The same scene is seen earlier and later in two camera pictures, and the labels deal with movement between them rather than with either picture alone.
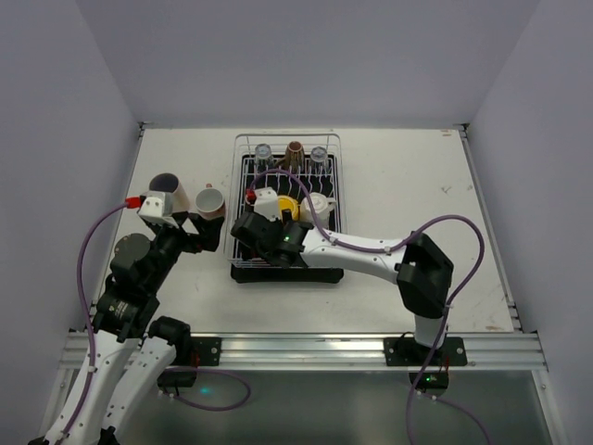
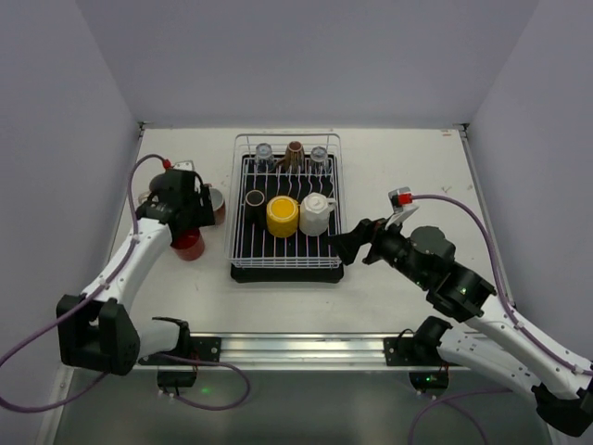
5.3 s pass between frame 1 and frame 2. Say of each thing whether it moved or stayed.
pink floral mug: stayed
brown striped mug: stayed
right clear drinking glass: stayed
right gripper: moved
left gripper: moved
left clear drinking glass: stayed
